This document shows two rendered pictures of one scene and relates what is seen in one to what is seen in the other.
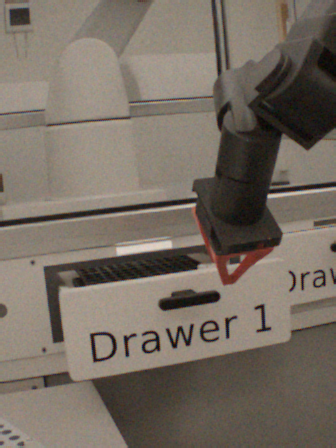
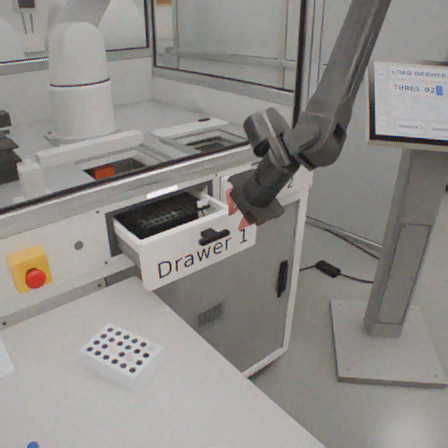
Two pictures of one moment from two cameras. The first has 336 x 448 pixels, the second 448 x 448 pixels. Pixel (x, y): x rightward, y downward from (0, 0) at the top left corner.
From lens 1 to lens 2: 0.33 m
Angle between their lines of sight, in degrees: 29
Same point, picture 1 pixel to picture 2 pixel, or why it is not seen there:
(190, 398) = not seen: hidden behind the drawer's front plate
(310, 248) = not seen: hidden behind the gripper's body
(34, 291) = (99, 229)
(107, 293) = (167, 239)
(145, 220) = (163, 175)
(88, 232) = (130, 187)
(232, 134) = (277, 168)
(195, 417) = (185, 280)
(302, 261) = not seen: hidden behind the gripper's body
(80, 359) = (152, 279)
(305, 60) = (329, 133)
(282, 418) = (228, 272)
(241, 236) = (265, 215)
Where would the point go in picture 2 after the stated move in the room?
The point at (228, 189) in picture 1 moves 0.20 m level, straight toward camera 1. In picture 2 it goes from (263, 192) to (324, 256)
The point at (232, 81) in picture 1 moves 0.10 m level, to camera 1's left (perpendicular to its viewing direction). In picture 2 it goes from (263, 122) to (206, 128)
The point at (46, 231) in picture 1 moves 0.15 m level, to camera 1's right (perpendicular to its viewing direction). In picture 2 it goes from (106, 191) to (174, 180)
